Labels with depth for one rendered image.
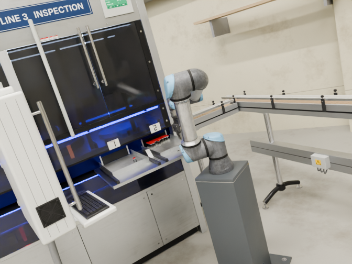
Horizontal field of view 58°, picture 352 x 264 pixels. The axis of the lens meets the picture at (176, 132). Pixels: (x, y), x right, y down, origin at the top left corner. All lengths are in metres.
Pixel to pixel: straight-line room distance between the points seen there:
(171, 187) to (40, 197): 1.17
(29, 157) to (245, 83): 3.72
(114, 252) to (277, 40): 3.37
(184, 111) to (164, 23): 3.74
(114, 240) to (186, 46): 3.47
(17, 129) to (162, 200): 1.32
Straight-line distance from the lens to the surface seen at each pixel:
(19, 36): 2.20
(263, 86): 4.77
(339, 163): 2.47
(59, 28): 2.23
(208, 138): 1.81
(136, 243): 2.58
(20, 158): 1.65
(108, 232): 2.46
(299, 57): 4.57
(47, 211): 1.72
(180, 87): 1.61
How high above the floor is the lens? 1.55
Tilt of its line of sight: 15 degrees down
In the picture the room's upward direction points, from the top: 16 degrees counter-clockwise
